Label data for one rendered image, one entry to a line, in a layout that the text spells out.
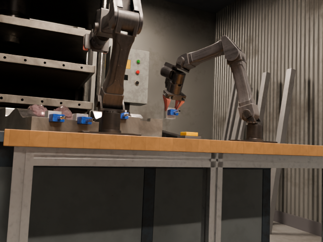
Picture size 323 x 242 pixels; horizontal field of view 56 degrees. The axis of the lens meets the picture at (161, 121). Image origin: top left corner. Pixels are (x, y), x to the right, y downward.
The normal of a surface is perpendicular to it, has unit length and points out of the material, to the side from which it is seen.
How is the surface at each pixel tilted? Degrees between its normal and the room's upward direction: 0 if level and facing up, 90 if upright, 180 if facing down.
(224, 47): 90
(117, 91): 120
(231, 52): 90
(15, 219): 90
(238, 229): 90
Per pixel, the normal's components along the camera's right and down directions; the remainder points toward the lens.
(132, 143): 0.41, -0.05
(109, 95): 0.33, 0.45
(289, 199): -0.91, -0.07
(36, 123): 0.64, -0.03
